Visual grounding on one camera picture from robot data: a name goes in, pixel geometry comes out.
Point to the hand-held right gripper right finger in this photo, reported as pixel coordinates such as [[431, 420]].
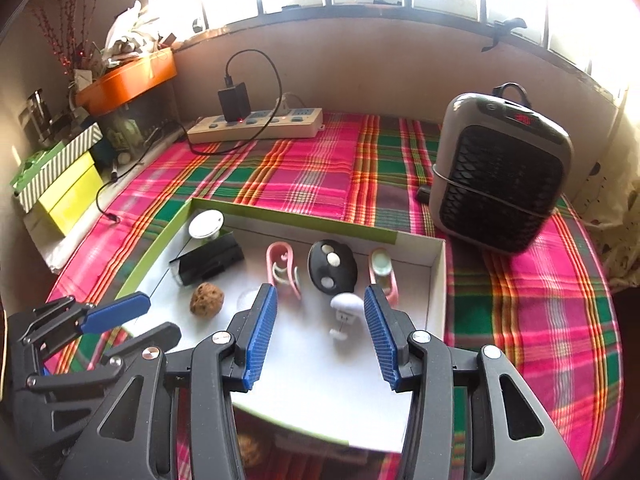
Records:
[[377, 332]]

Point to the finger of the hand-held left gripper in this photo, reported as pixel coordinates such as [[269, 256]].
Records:
[[120, 307], [160, 336]]

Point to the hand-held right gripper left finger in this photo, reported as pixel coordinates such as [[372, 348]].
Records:
[[262, 332]]

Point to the small clear plastic jar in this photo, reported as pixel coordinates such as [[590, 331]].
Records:
[[247, 300]]

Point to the brown walnut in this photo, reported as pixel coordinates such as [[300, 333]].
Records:
[[249, 451], [206, 298]]

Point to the pink and white clip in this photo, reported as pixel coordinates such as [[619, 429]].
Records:
[[282, 270]]

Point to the green cardboard box tray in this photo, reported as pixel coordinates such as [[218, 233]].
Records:
[[310, 385]]

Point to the black oval remote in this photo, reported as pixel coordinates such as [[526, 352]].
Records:
[[331, 265]]

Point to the white round disc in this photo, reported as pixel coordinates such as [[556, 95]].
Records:
[[205, 225]]

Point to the white suction hook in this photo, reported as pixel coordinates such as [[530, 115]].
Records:
[[345, 310]]

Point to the black bike light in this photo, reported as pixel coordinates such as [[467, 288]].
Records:
[[207, 262]]

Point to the yellow box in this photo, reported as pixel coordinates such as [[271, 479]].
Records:
[[70, 200]]

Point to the plaid tablecloth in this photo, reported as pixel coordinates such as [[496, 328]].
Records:
[[500, 360]]

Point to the green striped box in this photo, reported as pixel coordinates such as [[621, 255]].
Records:
[[55, 160]]

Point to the glass tank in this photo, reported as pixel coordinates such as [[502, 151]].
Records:
[[140, 120]]

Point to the white and black space heater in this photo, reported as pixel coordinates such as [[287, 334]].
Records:
[[500, 175]]

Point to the beige power strip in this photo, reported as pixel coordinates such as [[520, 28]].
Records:
[[260, 125]]

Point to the glass jar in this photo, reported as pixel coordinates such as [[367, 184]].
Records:
[[36, 115]]

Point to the orange tray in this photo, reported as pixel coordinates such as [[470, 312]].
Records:
[[130, 82]]

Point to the white plug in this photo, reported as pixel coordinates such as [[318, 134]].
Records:
[[287, 104]]

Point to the black charger adapter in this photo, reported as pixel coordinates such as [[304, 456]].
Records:
[[234, 102]]

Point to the lace curtain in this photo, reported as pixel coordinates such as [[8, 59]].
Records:
[[615, 230]]

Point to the paper clutter pile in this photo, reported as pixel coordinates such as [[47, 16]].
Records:
[[135, 35]]

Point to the red branch decoration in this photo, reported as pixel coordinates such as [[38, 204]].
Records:
[[65, 30]]

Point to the black window clamp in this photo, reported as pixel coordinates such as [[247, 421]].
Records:
[[505, 30]]

